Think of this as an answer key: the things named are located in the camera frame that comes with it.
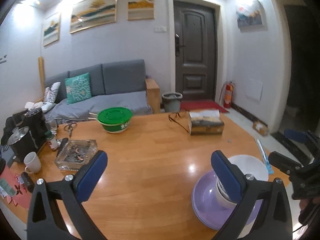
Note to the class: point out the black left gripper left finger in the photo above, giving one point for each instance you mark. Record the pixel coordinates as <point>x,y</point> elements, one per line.
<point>45,220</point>

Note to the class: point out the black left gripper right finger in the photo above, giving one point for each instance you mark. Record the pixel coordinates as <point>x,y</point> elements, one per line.
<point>273,220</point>

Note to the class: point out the cream textured bowl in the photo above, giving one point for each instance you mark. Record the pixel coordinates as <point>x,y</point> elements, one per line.
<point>222,198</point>

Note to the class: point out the white deep bowl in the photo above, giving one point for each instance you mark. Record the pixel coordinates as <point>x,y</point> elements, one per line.
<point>249,165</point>

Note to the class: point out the purple plate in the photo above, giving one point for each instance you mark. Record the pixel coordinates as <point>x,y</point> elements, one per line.
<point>205,203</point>

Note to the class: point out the pink paper mat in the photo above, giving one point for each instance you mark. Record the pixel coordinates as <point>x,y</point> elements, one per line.
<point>13,188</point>

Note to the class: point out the packaged toothbrush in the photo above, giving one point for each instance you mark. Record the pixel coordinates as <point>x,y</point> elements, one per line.
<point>264,156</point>

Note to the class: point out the white mug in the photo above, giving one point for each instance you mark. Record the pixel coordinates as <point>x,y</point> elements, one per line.
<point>32,163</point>

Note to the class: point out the cardboard box on floor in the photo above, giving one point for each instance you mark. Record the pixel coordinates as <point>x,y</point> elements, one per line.
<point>260,128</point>

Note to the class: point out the glass ashtray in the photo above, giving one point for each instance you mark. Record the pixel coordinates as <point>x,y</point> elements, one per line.
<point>74,154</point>

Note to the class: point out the small bottle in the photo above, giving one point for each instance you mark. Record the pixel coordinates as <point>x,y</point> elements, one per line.
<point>52,141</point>

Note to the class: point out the wine glass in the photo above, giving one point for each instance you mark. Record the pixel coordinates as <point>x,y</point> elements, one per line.
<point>52,125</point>

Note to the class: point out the scissors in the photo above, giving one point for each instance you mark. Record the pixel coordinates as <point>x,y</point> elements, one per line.
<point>69,127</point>

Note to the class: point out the black kettle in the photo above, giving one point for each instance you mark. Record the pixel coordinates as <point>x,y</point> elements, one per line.
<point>36,122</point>

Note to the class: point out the tissue box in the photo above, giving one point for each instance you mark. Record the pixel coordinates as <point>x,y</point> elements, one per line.
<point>205,122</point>

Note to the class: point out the red fire extinguisher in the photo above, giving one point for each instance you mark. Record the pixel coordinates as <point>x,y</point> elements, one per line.
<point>226,93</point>

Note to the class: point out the green lidded container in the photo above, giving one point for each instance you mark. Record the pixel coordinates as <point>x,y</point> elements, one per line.
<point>115,119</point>

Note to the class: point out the white patterned cushion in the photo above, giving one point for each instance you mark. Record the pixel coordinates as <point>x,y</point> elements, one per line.
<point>50,95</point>

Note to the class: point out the red doormat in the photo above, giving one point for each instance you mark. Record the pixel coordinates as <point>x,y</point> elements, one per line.
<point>201,104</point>

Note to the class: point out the teal patterned cushion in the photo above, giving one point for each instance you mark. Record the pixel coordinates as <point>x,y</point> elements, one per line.
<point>78,88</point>

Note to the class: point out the eyeglasses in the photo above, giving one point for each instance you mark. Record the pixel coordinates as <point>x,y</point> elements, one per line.
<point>175,117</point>

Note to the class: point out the grey trash bin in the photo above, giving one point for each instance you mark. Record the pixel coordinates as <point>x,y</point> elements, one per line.
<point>172,101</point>

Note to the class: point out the grey sofa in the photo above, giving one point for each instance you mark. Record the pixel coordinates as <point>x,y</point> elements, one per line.
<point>115,84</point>

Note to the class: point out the blue mountain painting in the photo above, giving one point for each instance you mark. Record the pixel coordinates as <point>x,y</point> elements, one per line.
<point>251,17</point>

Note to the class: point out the dark door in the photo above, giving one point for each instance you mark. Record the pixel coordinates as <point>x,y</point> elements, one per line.
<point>195,51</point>

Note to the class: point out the left small painting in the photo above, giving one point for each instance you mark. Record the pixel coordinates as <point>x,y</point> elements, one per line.
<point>51,29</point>

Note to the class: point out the wide landscape painting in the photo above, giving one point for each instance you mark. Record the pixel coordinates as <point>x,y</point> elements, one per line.
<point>92,13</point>

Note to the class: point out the small golden painting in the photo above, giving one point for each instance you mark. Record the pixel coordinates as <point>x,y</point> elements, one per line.
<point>140,10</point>

